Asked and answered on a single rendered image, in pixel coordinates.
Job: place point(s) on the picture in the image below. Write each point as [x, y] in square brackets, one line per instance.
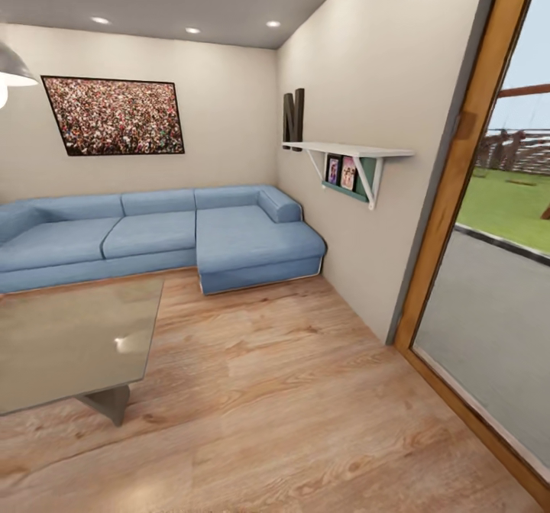
[99, 117]
[332, 168]
[347, 175]

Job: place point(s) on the room light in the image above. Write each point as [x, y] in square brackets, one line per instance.
[13, 69]

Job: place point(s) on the shelf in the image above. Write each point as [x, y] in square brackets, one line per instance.
[369, 163]

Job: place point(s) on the decorative sign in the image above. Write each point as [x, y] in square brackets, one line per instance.
[293, 118]

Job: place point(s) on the coffee table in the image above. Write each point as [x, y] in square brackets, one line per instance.
[87, 345]

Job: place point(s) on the door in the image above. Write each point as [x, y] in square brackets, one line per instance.
[475, 323]

